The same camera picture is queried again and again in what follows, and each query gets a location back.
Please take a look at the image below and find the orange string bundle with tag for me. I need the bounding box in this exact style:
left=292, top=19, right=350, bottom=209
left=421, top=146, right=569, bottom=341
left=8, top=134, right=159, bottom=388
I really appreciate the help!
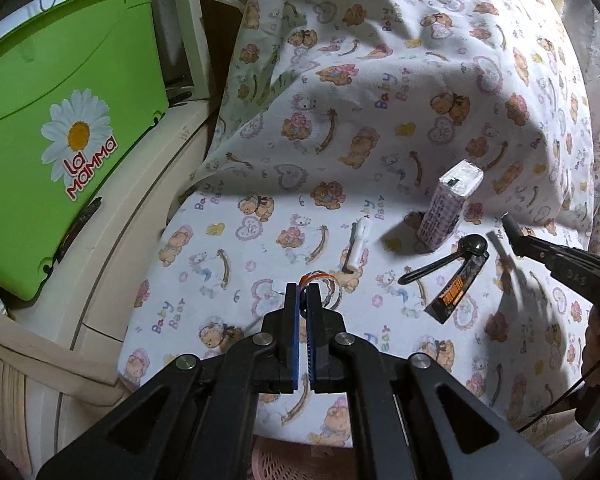
left=270, top=270, right=342, bottom=311

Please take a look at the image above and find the black plastic spoon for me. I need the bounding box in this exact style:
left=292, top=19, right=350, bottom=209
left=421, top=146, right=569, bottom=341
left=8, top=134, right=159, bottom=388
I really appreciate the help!
left=398, top=234, right=488, bottom=285

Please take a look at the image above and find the pink plastic waste basket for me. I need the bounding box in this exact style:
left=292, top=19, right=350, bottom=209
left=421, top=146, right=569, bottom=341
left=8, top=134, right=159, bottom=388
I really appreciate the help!
left=248, top=437, right=358, bottom=480

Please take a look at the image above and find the purple checkered carton box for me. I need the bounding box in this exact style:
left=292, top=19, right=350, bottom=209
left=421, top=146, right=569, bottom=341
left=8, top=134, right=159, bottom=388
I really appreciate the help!
left=416, top=160, right=483, bottom=252

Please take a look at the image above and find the black orange snack wrapper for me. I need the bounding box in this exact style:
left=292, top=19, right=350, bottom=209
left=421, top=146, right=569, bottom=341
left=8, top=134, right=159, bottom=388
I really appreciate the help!
left=426, top=252, right=490, bottom=324

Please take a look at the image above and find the cream wooden shelf unit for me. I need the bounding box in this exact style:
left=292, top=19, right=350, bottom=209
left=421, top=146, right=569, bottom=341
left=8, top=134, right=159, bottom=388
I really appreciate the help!
left=0, top=0, right=219, bottom=479

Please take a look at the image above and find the small white tube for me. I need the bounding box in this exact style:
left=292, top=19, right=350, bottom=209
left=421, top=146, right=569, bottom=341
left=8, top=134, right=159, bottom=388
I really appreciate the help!
left=346, top=216, right=373, bottom=272

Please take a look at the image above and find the bear print bed sheet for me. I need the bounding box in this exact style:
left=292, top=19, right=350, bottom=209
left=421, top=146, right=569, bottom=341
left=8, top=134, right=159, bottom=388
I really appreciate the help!
left=118, top=0, right=595, bottom=427

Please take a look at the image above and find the green plastic storage box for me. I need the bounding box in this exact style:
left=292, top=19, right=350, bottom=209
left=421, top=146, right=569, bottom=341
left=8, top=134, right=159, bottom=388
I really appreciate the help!
left=0, top=0, right=168, bottom=300

